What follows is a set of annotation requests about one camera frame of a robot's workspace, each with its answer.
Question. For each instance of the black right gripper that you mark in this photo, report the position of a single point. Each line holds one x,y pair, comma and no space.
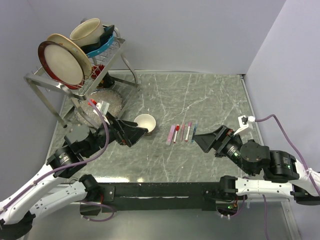
216,139

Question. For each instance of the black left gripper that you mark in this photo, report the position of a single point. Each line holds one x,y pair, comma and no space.
118,127

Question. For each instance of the white pen red tip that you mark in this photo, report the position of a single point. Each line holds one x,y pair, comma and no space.
188,131

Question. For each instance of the blue pen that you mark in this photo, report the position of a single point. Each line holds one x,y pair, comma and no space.
194,131

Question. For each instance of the red crayon pen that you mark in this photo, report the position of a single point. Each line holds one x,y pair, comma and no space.
182,132

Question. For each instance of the white pen red cap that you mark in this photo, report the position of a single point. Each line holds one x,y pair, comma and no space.
176,133

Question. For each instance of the lilac block cap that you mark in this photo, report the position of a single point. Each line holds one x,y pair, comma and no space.
172,129

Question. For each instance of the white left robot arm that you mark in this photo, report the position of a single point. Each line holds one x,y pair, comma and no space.
81,145

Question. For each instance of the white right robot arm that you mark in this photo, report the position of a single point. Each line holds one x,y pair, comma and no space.
283,174

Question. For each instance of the white paper cup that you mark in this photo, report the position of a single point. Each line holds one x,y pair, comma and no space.
146,121

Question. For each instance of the glass textured plate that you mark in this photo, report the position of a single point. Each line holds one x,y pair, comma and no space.
112,97

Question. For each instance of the steel dish rack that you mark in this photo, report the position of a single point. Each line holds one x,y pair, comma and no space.
107,58

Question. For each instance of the red object in rack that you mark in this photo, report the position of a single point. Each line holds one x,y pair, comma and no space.
96,70

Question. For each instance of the red rimmed white plate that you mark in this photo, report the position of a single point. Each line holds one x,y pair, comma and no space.
60,64

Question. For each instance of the blue rimmed dish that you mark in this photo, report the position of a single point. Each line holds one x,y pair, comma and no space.
104,42

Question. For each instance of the cream ceramic bowl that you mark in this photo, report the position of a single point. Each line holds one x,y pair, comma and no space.
88,32

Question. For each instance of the beige plate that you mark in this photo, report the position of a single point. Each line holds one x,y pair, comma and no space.
77,52

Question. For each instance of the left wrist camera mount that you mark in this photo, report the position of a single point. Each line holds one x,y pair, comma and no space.
102,107

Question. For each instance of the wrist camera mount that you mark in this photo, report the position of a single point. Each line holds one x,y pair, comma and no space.
102,107
246,124

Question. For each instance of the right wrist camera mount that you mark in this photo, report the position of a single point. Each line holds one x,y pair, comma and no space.
246,124

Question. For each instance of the black base frame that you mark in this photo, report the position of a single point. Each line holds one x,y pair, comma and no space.
149,196

